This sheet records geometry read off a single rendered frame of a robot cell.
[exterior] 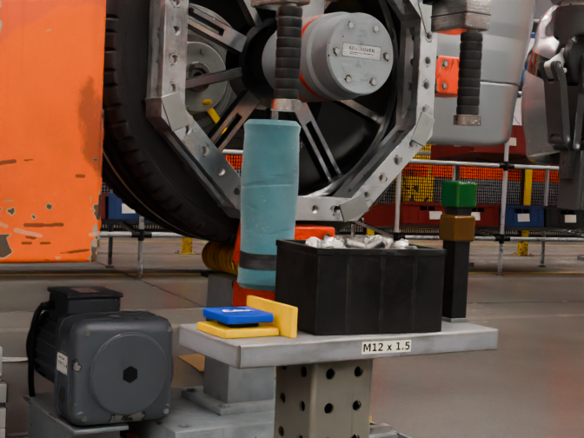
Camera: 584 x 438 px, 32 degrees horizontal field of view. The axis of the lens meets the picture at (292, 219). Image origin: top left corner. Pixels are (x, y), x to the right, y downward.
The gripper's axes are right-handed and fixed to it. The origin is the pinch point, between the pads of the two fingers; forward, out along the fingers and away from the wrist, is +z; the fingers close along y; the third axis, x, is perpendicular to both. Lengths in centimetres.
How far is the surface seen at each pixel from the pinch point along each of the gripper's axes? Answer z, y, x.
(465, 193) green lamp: 3.0, 10.2, 28.0
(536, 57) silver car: -55, 255, 238
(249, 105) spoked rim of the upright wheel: -9, -2, 70
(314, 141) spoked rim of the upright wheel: -4, 12, 70
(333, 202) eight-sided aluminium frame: 7, 9, 59
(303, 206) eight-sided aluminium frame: 8, 4, 59
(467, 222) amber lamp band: 7.2, 11.1, 27.9
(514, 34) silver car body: -36, 95, 101
